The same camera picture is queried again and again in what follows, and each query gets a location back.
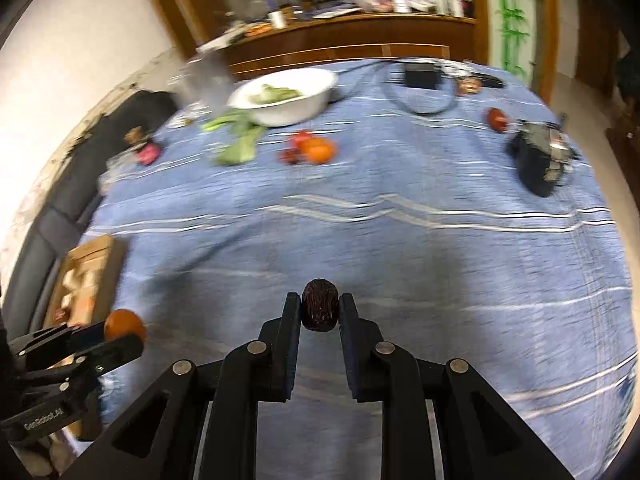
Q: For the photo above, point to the red tomato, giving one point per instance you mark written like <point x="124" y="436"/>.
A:
<point x="497" y="119"/>

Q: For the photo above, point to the green leafy vegetable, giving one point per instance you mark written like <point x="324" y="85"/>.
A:
<point x="237" y="137"/>
<point x="272" y="94"/>

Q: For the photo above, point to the small pink label bottle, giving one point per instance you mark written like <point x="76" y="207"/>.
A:
<point x="145" y="147"/>

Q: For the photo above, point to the wooden cabinet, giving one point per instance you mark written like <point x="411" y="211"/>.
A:
<point x="350" y="35"/>

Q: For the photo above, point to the blue striped blanket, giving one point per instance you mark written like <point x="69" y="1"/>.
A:
<point x="400" y="260"/>

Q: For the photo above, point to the clear plastic container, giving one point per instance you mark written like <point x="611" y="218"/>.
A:
<point x="206" y="82"/>

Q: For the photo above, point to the orange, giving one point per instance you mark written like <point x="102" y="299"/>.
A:
<point x="319" y="151"/>
<point x="124" y="324"/>

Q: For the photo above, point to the black power adapter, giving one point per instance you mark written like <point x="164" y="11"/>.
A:
<point x="422" y="77"/>

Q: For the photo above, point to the white cup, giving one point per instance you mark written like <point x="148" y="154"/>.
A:
<point x="276" y="19"/>

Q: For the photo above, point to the brown snack packet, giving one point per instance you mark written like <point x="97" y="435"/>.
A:
<point x="469" y="85"/>

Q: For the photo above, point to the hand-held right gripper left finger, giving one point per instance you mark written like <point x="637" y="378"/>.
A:
<point x="287" y="350"/>

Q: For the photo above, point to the brown ribbed dried fruit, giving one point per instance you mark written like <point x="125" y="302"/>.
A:
<point x="318" y="310"/>

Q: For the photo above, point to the small red fruit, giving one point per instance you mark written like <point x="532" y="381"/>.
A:
<point x="290" y="156"/>
<point x="301" y="138"/>

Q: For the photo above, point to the dark grey sofa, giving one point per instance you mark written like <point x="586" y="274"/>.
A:
<point x="65" y="210"/>

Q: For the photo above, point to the white bowl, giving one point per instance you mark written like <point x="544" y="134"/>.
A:
<point x="287" y="105"/>

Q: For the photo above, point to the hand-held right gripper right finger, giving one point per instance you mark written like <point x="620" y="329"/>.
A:
<point x="350" y="355"/>

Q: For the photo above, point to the black camera device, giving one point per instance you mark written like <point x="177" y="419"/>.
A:
<point x="540" y="162"/>

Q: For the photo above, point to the green bamboo wall poster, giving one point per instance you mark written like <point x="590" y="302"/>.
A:
<point x="512" y="15"/>

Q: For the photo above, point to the wooden tray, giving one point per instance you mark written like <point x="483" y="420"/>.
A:
<point x="85" y="280"/>

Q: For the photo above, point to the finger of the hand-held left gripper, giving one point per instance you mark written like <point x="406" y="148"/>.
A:
<point x="117" y="351"/>
<point x="90" y="333"/>

